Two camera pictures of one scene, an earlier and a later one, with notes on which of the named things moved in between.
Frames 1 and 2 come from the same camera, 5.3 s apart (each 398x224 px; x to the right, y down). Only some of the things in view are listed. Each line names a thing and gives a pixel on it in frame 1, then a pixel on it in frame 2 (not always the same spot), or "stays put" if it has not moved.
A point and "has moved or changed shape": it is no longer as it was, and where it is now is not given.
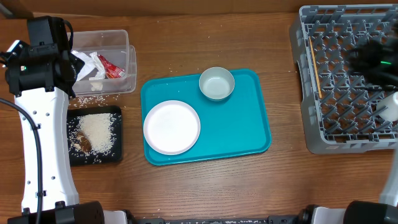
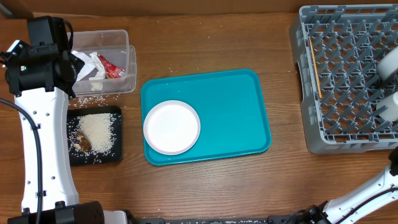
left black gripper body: (78, 63) stays put
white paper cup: (391, 101) stays put
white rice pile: (98, 127) stays put
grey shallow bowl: (216, 83) has moved or changed shape
